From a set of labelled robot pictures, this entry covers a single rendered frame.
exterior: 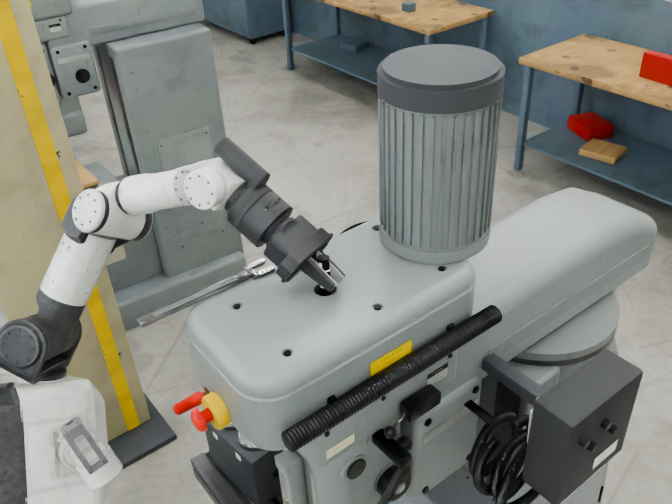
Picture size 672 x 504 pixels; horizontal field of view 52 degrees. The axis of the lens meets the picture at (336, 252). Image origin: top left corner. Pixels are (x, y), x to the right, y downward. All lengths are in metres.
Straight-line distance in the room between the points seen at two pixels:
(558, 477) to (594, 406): 0.14
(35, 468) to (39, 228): 1.57
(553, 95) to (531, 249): 4.74
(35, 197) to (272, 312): 1.79
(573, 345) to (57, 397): 1.05
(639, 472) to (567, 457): 2.22
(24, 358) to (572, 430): 0.95
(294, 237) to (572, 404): 0.53
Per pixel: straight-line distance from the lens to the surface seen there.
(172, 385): 3.78
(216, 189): 1.11
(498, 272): 1.41
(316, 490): 1.38
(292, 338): 1.06
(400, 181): 1.13
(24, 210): 2.80
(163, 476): 3.40
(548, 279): 1.46
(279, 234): 1.11
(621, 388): 1.27
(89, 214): 1.29
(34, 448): 1.40
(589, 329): 1.63
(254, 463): 1.84
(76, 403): 1.43
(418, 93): 1.05
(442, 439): 1.44
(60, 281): 1.37
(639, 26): 5.63
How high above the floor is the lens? 2.59
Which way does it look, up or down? 35 degrees down
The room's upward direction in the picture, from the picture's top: 3 degrees counter-clockwise
